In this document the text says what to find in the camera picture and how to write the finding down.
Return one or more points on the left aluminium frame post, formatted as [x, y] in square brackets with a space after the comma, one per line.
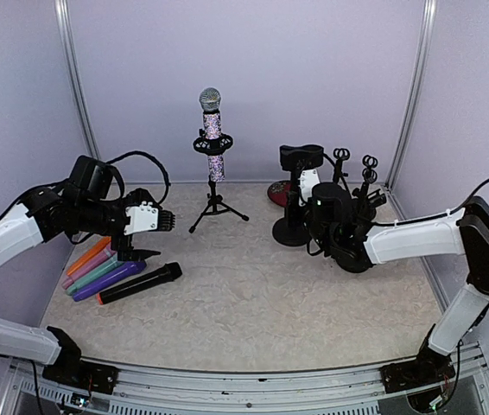
[66, 36]

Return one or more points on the black desk stand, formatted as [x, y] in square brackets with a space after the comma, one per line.
[340, 155]

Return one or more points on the aluminium corner frame post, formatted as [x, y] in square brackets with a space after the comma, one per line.
[420, 63]

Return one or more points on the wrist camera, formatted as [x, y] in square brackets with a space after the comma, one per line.
[146, 218]
[306, 182]

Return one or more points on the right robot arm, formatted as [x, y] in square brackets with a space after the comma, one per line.
[461, 231]

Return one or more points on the orange microphone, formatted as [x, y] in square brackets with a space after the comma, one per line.
[89, 254]

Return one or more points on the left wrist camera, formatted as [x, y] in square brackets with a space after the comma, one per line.
[146, 218]

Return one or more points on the teal microphone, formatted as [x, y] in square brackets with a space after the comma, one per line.
[99, 271]

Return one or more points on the black tripod microphone stand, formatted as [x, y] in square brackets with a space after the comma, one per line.
[215, 205]

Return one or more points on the purple microphone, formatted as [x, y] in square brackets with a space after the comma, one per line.
[125, 270]

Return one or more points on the red patterned coaster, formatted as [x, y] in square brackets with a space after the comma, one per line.
[277, 192]

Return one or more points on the pink microphone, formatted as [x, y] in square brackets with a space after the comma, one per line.
[98, 259]

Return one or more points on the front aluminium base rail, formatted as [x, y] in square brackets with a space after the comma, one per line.
[347, 390]

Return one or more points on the glitter microphone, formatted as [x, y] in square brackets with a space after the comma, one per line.
[210, 99]

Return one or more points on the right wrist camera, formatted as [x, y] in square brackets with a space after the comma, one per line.
[306, 182]

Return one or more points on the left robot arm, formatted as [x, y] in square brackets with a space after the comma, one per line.
[77, 204]

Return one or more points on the black microphone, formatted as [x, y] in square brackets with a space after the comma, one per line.
[163, 275]

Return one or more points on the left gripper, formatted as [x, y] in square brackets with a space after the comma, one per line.
[124, 247]

